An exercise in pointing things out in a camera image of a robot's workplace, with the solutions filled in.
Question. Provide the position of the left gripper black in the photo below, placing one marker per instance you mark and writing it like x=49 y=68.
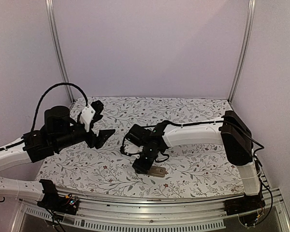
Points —
x=100 y=139

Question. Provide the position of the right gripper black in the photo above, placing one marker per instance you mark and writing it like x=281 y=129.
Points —
x=143 y=168

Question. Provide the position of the white remote control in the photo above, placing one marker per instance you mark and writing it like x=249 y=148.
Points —
x=157 y=171

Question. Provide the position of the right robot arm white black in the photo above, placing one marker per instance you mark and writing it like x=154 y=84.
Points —
x=227 y=130

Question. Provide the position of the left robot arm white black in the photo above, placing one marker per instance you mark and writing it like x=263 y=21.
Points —
x=59 y=131

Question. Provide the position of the floral patterned table mat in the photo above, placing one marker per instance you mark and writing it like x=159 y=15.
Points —
x=192 y=171

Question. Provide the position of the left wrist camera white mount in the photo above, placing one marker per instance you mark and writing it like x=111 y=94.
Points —
x=90 y=115

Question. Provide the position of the aluminium front rail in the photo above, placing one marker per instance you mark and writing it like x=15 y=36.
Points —
x=108 y=213

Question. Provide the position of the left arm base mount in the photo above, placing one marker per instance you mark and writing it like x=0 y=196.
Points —
x=51 y=200

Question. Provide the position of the left aluminium frame post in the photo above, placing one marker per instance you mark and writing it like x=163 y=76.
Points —
x=55 y=38

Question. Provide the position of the aluminium frame post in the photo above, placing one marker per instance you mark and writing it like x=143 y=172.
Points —
x=243 y=50
x=55 y=38

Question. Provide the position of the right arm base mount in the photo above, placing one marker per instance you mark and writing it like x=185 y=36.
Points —
x=244 y=204

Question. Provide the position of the right aluminium frame post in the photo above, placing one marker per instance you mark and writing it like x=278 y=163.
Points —
x=243 y=50

